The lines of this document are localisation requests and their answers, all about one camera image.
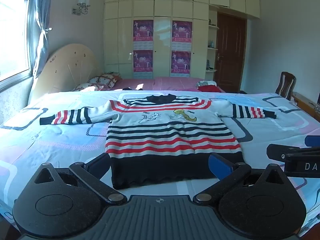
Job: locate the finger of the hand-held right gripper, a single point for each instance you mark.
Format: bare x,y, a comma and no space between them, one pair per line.
277,152
313,141

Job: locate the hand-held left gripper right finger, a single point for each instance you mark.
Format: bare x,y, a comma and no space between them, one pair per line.
220,166

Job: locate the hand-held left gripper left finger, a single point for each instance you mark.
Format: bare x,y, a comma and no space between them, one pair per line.
98,165

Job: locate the striped knit sweater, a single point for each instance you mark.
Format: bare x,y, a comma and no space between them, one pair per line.
172,135

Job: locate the wooden desk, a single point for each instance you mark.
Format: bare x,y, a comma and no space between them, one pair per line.
306,105

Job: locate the printed pastel quilt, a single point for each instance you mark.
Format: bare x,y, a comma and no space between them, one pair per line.
50,145

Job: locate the wooden chair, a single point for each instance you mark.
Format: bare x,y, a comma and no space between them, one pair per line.
285,85

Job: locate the red cloth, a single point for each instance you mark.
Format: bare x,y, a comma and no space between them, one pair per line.
208,88

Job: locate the patterned pillow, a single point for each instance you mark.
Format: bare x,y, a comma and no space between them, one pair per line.
87,87
103,79

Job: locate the dark cloth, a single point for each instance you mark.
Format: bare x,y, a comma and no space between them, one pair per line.
132,88

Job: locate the black and white striped cloth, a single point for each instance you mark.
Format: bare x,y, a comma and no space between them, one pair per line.
205,83

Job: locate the pink checked bedsheet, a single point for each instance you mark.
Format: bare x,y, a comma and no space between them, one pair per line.
170,83

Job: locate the cream round headboard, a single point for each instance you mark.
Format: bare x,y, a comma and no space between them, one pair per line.
67,65

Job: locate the brown wooden door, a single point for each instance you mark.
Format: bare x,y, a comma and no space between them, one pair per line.
231,52

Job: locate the cream corner shelf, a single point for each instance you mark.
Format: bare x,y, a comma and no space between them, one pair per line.
212,50

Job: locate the grey curtain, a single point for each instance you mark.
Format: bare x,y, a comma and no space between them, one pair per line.
41,30

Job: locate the window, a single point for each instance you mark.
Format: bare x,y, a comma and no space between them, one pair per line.
13,30

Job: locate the cream wardrobe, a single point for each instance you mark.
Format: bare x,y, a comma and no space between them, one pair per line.
162,10

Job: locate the purple wall poster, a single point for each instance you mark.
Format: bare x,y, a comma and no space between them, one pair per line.
142,62
143,33
181,33
181,62

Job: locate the wall lamp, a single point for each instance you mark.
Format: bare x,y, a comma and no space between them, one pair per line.
82,5

